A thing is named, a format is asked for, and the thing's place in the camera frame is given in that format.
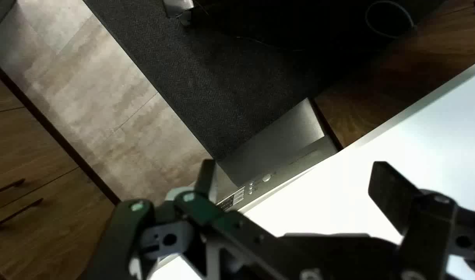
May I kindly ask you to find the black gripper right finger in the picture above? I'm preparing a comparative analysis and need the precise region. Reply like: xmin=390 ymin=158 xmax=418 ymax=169
xmin=367 ymin=160 xmax=475 ymax=280

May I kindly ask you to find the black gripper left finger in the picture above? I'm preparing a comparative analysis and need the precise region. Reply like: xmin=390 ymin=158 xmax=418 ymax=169
xmin=82 ymin=158 xmax=280 ymax=280

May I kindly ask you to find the wooden drawer cabinet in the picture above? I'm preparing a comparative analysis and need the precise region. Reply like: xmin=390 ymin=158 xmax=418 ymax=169
xmin=0 ymin=63 xmax=121 ymax=280

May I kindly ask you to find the black drawer handle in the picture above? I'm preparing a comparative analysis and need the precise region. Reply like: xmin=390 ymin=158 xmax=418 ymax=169
xmin=0 ymin=177 xmax=26 ymax=199
xmin=0 ymin=197 xmax=44 ymax=231

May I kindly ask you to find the thin black looped cable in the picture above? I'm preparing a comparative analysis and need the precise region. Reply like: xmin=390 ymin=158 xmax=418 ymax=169
xmin=362 ymin=0 xmax=417 ymax=40

